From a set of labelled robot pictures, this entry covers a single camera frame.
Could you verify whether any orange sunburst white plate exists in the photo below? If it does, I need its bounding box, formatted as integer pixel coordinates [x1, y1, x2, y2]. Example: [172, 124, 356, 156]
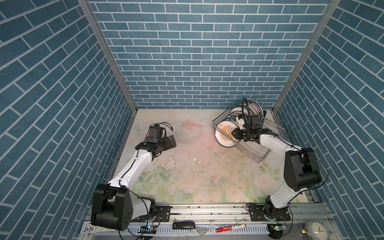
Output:
[215, 123, 239, 148]

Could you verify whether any green rim white plate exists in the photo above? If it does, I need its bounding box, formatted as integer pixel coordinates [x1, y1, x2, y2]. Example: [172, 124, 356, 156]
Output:
[220, 115, 244, 130]

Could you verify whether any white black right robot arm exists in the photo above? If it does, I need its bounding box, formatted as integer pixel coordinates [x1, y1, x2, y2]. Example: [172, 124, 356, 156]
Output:
[231, 119, 322, 220]

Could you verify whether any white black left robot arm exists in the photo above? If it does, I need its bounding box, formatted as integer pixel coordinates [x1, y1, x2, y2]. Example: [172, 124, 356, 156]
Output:
[91, 136, 177, 231]

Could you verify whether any rearmost plate in rack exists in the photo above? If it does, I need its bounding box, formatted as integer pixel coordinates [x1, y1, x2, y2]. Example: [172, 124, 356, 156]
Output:
[239, 99, 264, 123]

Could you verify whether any black rectangular device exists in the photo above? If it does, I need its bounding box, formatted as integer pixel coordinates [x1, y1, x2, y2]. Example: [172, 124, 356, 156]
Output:
[172, 221, 196, 230]

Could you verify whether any left green circuit board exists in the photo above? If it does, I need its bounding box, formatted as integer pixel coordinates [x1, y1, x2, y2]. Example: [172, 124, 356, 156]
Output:
[138, 226, 158, 235]

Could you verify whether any green circuit board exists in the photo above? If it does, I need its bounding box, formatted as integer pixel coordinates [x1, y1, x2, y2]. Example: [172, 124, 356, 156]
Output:
[268, 224, 287, 235]
[138, 226, 158, 235]

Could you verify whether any red marker pen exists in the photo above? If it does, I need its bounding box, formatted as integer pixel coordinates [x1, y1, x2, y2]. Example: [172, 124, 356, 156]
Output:
[216, 224, 247, 233]

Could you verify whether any right green circuit board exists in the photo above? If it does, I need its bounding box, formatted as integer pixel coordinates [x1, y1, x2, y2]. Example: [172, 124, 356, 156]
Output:
[268, 224, 287, 235]

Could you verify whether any white toothpaste box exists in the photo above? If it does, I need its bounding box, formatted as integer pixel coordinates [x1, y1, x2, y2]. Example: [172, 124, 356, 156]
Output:
[80, 221, 114, 234]

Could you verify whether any white analog clock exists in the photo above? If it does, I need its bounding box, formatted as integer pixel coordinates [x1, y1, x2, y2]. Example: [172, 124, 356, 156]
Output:
[300, 221, 329, 240]

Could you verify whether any chrome wire dish rack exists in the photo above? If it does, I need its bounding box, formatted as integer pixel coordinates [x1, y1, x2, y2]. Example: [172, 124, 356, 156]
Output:
[212, 99, 288, 163]

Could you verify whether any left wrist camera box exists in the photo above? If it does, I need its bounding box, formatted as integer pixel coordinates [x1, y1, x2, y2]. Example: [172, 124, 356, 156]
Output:
[146, 125, 166, 144]

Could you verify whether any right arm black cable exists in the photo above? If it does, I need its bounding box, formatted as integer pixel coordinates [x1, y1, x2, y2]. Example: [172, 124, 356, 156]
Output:
[241, 97, 330, 238]

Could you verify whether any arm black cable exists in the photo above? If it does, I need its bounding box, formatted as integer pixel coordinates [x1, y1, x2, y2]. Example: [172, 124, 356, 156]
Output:
[118, 121, 174, 240]
[241, 97, 330, 238]

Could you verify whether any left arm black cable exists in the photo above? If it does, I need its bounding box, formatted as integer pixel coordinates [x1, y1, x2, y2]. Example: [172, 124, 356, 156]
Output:
[118, 121, 174, 240]

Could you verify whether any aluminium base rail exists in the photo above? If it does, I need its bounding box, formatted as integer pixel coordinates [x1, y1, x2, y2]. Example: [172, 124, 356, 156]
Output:
[79, 203, 342, 240]

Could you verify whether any aluminium corner frame post right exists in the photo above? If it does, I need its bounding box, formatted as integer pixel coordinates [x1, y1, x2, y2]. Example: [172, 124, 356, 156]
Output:
[272, 0, 341, 113]

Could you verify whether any aluminium corner frame post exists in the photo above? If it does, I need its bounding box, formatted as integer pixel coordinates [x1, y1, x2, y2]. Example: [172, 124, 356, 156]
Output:
[272, 0, 341, 113]
[78, 0, 138, 115]

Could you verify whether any aluminium corner frame post left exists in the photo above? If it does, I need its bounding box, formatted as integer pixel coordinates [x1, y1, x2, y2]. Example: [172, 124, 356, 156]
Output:
[78, 0, 138, 115]

